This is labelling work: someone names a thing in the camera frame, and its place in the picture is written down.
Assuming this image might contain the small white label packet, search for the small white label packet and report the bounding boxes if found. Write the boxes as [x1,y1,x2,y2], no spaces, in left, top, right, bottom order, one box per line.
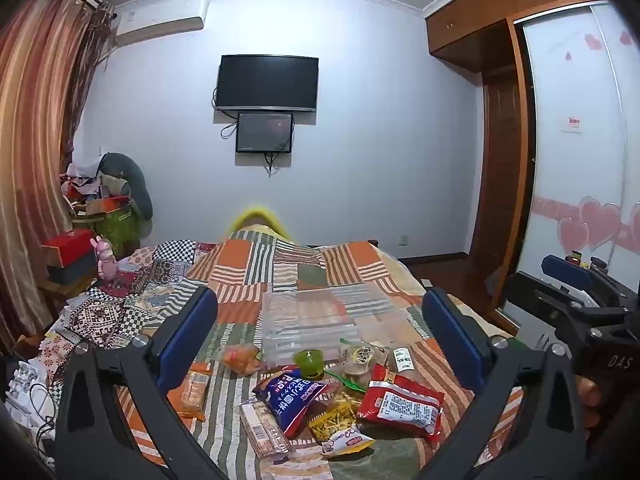
[390,344,418,373]

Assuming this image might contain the clear plastic container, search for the clear plastic container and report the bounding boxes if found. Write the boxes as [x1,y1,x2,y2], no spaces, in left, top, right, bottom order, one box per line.
[260,282,423,368]

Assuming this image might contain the red snack packet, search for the red snack packet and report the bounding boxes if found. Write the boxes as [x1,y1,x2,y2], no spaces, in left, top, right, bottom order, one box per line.
[356,364,446,448]

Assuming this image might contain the brown bun packet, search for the brown bun packet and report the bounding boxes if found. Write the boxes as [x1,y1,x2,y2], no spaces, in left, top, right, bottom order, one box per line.
[340,340,391,381]

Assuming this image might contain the green bag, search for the green bag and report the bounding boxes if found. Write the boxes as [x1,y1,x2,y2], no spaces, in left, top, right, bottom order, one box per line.
[95,205,142,257]

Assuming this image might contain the small black monitor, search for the small black monitor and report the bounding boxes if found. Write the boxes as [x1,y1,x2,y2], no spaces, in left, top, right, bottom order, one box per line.
[236,111,294,154]

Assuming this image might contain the green candy packet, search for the green candy packet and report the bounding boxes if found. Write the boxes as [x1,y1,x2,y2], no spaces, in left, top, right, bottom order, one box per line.
[325,370,368,393]

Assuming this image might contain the blue snack bag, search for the blue snack bag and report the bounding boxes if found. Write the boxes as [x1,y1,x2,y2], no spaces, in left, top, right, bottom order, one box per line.
[252,367,328,438]

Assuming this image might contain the pile of clothes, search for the pile of clothes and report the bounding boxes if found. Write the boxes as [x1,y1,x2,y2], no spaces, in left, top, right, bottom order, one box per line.
[60,160,107,202]

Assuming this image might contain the pink plush toy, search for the pink plush toy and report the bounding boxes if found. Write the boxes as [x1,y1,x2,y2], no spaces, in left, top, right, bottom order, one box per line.
[90,236,120,282]

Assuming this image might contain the large black television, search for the large black television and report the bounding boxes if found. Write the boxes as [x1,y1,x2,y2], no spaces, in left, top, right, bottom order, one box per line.
[215,54,319,113]

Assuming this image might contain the tangle of cables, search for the tangle of cables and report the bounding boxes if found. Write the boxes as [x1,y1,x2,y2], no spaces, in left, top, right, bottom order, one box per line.
[2,362,57,456]

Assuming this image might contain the patchwork blanket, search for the patchwork blanket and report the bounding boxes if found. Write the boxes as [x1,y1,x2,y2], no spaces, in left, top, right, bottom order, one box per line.
[30,225,526,480]

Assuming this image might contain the white door with heart stickers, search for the white door with heart stickers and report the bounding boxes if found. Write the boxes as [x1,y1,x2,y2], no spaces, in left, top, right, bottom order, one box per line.
[515,2,640,311]

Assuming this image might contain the dark grey box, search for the dark grey box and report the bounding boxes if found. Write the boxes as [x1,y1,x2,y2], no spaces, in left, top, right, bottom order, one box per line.
[47,256,99,287]

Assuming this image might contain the yellow pillow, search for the yellow pillow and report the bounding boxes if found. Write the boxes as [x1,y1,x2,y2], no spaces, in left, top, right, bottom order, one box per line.
[225,205,291,238]

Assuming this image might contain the orange cracker packet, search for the orange cracker packet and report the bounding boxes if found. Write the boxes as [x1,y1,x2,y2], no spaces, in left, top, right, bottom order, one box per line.
[167,370,213,423]

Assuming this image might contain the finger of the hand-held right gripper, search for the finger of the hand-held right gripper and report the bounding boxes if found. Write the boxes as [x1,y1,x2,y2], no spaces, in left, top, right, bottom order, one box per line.
[541,254,621,293]
[501,271,628,356]

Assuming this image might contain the clear biscuit packet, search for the clear biscuit packet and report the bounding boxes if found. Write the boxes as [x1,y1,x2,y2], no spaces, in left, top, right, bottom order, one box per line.
[237,400,296,463]

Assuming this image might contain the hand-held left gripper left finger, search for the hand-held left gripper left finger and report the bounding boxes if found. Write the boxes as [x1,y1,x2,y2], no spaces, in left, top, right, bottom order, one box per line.
[54,285,236,480]

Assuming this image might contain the red box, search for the red box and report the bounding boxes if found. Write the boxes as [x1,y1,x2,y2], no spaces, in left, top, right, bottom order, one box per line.
[41,230,97,268]

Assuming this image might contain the white air conditioner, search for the white air conditioner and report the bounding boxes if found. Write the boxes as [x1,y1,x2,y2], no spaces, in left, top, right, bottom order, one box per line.
[114,0,210,51]

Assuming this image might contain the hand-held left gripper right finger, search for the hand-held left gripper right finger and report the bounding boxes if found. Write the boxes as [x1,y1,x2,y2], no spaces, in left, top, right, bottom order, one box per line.
[415,287,588,480]

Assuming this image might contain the clear packet of orange snacks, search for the clear packet of orange snacks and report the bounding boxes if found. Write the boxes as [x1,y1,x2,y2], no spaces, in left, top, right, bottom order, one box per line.
[220,344,266,375]

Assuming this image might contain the brown wooden door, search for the brown wooden door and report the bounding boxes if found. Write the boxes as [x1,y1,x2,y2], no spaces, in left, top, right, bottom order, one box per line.
[470,67,532,267]

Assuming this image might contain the wooden wardrobe cabinet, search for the wooden wardrobe cabinet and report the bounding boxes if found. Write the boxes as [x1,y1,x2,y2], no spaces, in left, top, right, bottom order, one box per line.
[422,0,608,68]

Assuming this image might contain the green jelly cup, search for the green jelly cup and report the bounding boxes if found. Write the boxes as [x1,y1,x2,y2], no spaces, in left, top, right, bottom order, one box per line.
[293,349,326,380]

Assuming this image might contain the yellow stick snack packet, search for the yellow stick snack packet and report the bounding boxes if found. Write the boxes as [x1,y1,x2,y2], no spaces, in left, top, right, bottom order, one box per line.
[305,387,377,461]

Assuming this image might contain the person's right hand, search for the person's right hand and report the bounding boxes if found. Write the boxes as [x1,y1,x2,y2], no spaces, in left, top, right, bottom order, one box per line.
[575,375,608,428]

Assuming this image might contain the striped brown curtain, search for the striped brown curtain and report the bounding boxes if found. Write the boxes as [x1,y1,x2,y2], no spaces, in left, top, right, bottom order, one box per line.
[0,0,118,356]

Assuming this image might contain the orange box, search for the orange box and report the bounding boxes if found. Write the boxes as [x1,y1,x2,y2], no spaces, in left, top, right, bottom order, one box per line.
[84,197,129,219]

